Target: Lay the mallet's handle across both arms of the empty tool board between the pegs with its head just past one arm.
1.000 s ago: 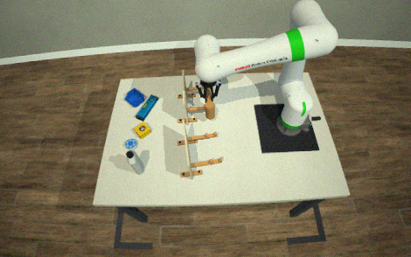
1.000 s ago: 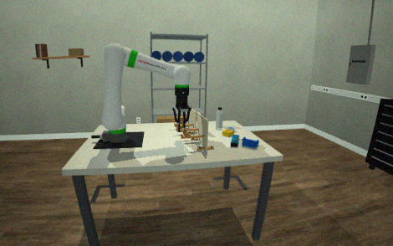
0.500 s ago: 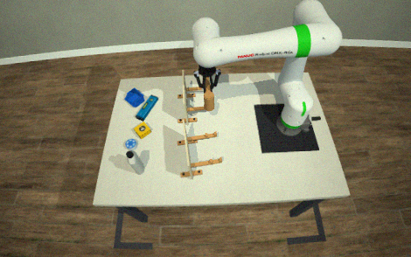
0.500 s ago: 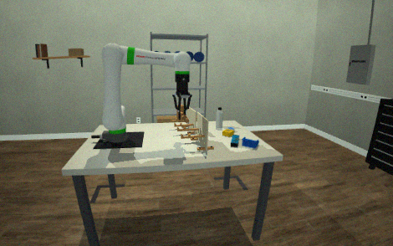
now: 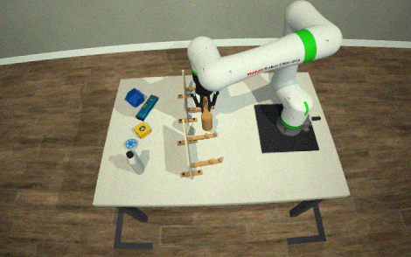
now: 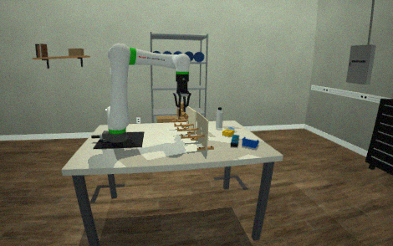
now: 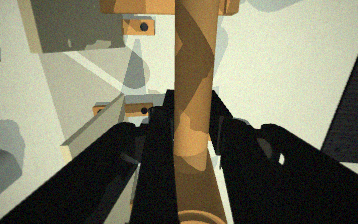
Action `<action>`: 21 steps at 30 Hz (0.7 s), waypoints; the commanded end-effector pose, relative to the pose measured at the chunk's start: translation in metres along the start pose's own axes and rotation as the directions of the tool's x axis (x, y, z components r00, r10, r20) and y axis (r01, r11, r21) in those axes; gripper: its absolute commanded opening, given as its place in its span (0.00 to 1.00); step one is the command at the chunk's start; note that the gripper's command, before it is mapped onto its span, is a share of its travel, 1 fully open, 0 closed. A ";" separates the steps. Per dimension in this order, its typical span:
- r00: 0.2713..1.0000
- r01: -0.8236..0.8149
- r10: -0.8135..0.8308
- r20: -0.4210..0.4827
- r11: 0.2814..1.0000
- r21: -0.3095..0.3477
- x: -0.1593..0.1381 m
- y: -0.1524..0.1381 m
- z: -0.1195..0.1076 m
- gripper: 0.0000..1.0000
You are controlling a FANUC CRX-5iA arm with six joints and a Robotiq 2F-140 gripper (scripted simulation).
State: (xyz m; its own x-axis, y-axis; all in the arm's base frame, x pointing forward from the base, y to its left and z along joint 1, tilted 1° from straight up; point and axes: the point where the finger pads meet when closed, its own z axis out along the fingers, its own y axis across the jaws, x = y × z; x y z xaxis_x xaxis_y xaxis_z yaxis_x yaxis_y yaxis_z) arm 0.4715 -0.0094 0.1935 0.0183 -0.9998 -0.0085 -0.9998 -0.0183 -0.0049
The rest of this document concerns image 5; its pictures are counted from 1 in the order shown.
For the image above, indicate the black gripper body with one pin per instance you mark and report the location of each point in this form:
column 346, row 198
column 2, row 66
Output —
column 200, row 89

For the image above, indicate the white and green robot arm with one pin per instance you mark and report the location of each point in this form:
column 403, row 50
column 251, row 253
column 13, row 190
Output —
column 318, row 38

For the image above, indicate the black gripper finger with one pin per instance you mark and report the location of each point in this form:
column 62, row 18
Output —
column 212, row 103
column 200, row 103

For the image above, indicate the grey bottle with black cap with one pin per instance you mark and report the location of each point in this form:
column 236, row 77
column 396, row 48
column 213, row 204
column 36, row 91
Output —
column 135, row 162

